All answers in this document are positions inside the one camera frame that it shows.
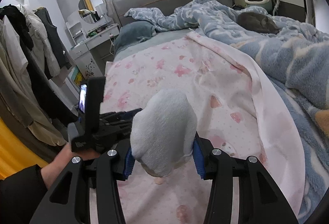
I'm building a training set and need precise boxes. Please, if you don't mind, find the white sock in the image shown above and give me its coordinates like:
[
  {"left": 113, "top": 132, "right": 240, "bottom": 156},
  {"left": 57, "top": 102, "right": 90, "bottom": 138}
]
[{"left": 130, "top": 89, "right": 197, "bottom": 177}]

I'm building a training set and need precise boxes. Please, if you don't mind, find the left hand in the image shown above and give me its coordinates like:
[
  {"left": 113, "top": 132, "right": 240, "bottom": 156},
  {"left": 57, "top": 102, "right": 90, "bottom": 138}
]
[{"left": 40, "top": 142, "right": 102, "bottom": 190}]

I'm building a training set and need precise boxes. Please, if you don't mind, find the pink patterned blanket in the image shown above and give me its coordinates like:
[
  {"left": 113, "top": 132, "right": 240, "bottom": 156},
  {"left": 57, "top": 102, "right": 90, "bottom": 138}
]
[{"left": 100, "top": 32, "right": 305, "bottom": 223}]

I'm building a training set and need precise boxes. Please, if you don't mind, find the yellow curtain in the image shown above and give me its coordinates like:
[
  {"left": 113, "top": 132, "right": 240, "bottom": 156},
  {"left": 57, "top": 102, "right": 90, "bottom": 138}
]
[{"left": 0, "top": 119, "right": 48, "bottom": 179}]

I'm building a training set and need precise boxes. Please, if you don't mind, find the beige hanging coat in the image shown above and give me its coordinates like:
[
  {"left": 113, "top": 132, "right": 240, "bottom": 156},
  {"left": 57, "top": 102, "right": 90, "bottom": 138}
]
[{"left": 1, "top": 6, "right": 66, "bottom": 146}]

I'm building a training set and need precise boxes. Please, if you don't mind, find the white dressing table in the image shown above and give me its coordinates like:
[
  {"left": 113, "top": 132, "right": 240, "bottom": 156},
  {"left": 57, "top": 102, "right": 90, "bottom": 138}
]
[{"left": 66, "top": 11, "right": 120, "bottom": 79}]

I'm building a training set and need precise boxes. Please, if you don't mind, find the black dark hanging garment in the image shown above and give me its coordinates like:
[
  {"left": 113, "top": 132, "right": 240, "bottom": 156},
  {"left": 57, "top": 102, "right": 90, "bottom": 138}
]
[{"left": 35, "top": 7, "right": 72, "bottom": 69}]

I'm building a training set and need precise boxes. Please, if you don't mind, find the blue grey pillow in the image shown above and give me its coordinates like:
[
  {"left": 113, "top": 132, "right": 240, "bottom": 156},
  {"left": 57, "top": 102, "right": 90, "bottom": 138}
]
[{"left": 114, "top": 21, "right": 156, "bottom": 55}]

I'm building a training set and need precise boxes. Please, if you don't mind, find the grey fleece bed sheet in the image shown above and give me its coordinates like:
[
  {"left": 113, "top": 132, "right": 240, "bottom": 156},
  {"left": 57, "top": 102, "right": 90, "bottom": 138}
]
[{"left": 114, "top": 29, "right": 191, "bottom": 62}]

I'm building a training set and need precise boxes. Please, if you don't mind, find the round mirror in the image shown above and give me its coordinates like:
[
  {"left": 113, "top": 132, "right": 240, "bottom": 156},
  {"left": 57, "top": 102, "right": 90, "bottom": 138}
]
[{"left": 78, "top": 0, "right": 107, "bottom": 24}]

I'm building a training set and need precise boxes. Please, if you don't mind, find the blue patterned duvet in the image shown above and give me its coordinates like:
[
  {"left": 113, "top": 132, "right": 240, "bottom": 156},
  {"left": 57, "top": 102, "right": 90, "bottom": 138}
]
[{"left": 124, "top": 0, "right": 328, "bottom": 223}]

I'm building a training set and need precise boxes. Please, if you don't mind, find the grey cat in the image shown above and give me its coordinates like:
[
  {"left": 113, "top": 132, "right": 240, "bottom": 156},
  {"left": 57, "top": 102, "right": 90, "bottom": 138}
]
[{"left": 236, "top": 12, "right": 280, "bottom": 34}]

